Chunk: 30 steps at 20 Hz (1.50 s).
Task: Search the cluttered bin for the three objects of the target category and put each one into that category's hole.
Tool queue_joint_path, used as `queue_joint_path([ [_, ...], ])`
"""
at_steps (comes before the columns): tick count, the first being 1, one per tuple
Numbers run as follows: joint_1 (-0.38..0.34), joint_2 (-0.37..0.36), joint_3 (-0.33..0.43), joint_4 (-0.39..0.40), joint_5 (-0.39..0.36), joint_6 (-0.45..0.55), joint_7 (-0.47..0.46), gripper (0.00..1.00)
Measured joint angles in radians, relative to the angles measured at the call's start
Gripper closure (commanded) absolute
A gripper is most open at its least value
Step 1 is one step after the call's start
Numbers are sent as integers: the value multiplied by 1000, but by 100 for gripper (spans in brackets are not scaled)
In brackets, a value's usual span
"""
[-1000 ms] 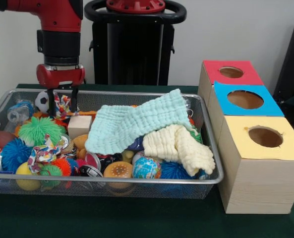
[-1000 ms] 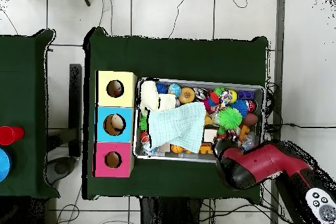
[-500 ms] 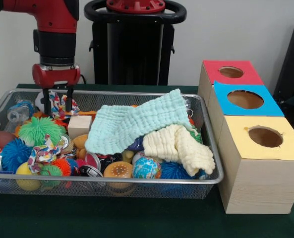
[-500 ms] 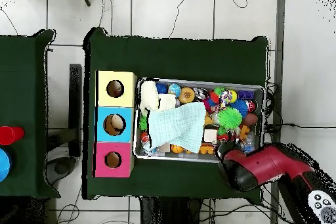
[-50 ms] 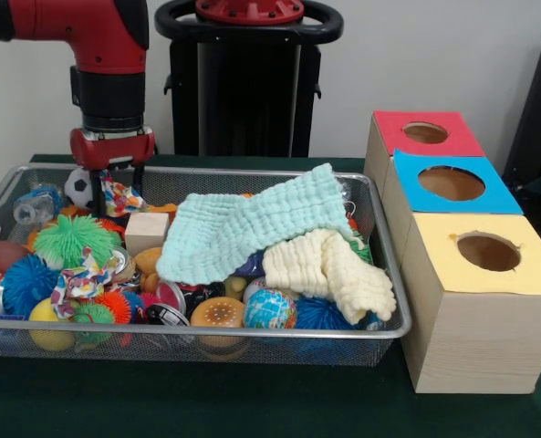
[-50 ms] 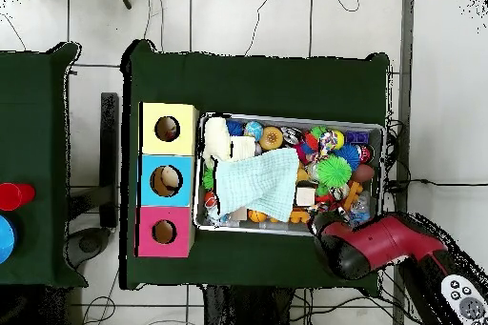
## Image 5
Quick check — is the lime green spiky ball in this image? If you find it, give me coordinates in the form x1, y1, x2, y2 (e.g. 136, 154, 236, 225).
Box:
35, 214, 123, 270

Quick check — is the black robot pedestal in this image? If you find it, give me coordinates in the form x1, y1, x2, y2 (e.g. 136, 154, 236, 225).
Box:
154, 0, 344, 159

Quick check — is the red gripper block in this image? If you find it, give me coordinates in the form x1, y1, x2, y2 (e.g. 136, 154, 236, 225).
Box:
69, 127, 156, 218

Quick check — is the blue spiky ball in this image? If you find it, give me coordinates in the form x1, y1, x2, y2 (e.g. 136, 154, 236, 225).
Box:
0, 254, 61, 318

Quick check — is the shallow clear mesh bin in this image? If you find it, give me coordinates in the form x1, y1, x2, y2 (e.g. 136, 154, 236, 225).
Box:
0, 163, 412, 369

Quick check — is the plain wooden block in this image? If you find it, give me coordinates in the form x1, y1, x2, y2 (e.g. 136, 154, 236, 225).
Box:
124, 212, 171, 256

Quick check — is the multicolour rope toy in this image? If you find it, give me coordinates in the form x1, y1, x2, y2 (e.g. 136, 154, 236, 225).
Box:
50, 245, 119, 320

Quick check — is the multicolour patterned cloth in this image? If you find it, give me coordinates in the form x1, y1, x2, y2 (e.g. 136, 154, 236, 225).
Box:
99, 171, 150, 219

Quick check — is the small brown football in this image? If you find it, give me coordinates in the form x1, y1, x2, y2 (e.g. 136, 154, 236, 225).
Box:
0, 241, 32, 275

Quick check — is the wooden box with three holes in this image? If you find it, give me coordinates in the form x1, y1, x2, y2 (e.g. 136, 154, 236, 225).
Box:
363, 109, 541, 394

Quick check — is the cream waffle cloth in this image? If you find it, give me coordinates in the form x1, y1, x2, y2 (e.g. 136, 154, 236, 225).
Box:
263, 227, 397, 326

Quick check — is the mint green waffle cloth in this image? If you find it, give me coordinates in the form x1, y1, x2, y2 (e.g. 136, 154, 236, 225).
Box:
155, 162, 367, 283

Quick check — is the globe print ball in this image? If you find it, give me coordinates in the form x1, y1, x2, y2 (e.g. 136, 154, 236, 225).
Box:
242, 287, 298, 330

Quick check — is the burger squeeze toy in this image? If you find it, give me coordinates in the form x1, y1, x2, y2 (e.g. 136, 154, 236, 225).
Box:
190, 296, 246, 361

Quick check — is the small soccer ball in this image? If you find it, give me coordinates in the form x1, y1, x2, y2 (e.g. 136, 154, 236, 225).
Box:
64, 167, 99, 209

